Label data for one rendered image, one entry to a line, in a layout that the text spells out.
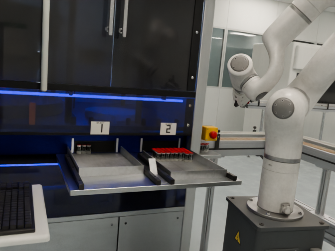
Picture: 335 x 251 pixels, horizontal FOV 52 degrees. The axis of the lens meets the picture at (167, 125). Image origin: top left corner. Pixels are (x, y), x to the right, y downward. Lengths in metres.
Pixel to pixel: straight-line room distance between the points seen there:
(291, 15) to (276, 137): 0.38
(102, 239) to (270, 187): 0.92
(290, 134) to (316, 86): 0.18
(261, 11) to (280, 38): 6.63
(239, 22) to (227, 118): 2.01
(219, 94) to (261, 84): 6.10
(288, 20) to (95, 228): 1.23
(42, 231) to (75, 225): 0.61
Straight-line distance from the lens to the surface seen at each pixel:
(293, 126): 1.11
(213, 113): 7.23
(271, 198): 1.21
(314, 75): 1.17
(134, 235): 1.83
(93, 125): 1.58
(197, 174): 1.41
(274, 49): 1.17
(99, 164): 1.51
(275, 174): 1.18
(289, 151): 1.17
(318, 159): 2.15
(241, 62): 1.18
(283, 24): 1.18
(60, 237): 1.74
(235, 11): 7.42
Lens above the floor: 1.31
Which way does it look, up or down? 9 degrees down
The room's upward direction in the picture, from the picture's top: 5 degrees clockwise
